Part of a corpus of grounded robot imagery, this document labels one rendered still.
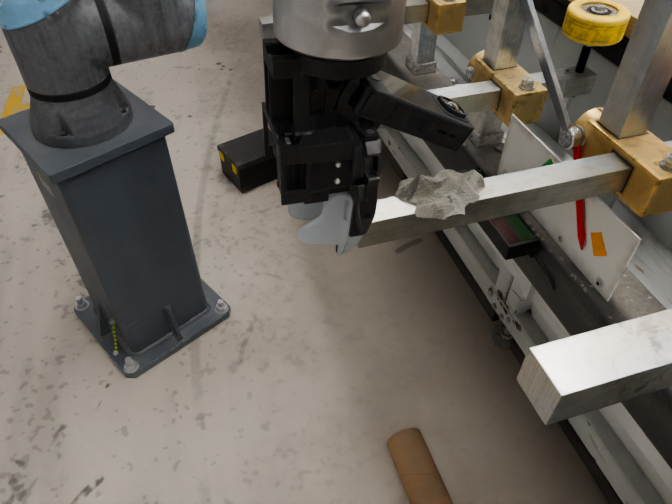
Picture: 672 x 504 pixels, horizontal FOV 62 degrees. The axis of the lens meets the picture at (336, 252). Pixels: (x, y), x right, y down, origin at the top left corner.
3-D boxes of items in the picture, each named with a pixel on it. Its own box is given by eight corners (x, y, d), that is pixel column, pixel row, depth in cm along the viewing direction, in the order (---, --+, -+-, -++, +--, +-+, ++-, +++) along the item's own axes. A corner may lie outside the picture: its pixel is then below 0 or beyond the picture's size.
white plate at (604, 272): (604, 302, 65) (637, 240, 58) (495, 174, 82) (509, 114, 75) (608, 301, 65) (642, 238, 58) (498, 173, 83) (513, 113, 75)
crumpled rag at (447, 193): (415, 227, 50) (417, 207, 48) (387, 183, 55) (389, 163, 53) (502, 209, 52) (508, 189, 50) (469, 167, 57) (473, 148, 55)
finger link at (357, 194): (336, 214, 51) (342, 132, 45) (354, 211, 51) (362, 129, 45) (351, 248, 48) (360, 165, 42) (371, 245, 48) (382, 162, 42)
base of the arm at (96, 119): (58, 160, 102) (38, 112, 95) (18, 120, 112) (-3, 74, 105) (151, 122, 111) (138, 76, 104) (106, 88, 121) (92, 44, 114)
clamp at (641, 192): (639, 219, 57) (660, 179, 53) (564, 147, 66) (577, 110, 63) (685, 208, 58) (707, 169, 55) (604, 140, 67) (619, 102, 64)
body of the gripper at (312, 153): (264, 160, 49) (256, 23, 41) (356, 148, 51) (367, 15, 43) (283, 215, 44) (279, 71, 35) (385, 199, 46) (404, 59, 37)
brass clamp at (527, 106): (504, 129, 77) (512, 95, 73) (460, 83, 86) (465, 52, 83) (543, 121, 78) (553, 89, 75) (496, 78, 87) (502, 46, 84)
